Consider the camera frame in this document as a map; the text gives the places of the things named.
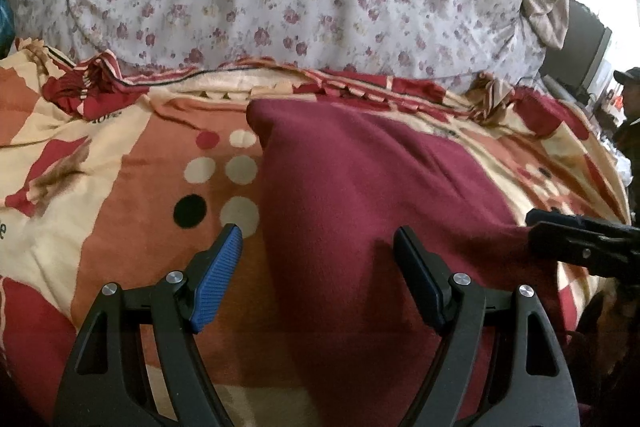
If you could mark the red and cream printed blanket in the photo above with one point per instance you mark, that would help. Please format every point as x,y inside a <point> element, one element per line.
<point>125,187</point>

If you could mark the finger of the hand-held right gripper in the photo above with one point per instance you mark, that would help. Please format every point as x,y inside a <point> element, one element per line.
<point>585,242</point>

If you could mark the dark monitor screen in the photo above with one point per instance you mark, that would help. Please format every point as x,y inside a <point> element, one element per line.
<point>580,42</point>

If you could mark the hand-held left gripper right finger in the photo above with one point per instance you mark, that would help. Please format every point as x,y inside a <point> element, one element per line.
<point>417,279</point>

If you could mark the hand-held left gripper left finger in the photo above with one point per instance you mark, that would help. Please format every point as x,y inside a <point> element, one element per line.
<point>217,277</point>

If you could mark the maroon garment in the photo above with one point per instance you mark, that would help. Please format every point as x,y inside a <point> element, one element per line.
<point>350,187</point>

